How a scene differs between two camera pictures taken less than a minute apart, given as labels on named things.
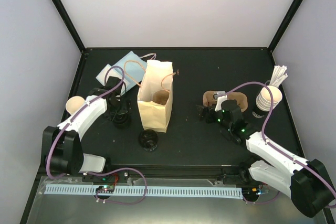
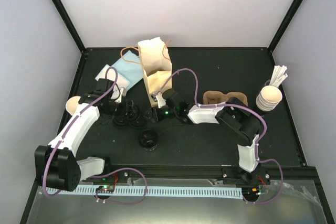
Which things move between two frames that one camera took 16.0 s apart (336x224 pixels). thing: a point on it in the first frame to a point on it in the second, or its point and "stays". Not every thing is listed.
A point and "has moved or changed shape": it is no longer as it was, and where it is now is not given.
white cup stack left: (73, 103) stays
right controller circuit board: (252, 192) stays
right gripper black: (209, 118) to (153, 114)
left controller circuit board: (105, 189) stays
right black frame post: (293, 10) stays
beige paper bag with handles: (155, 95) has moved or changed shape
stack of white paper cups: (263, 100) stays
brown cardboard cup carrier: (241, 98) stays
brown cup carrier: (160, 96) has moved or changed shape
